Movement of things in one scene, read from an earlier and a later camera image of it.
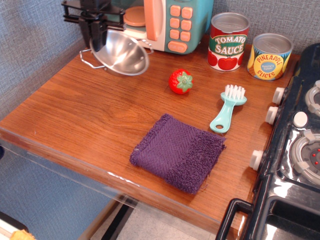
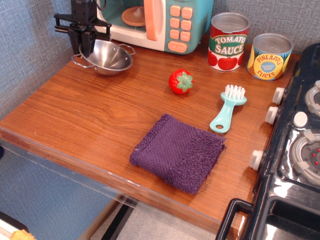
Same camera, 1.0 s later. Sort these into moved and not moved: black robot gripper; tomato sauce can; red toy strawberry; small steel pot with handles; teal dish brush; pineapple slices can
Moved: small steel pot with handles; black robot gripper
Not moved: teal dish brush; pineapple slices can; tomato sauce can; red toy strawberry
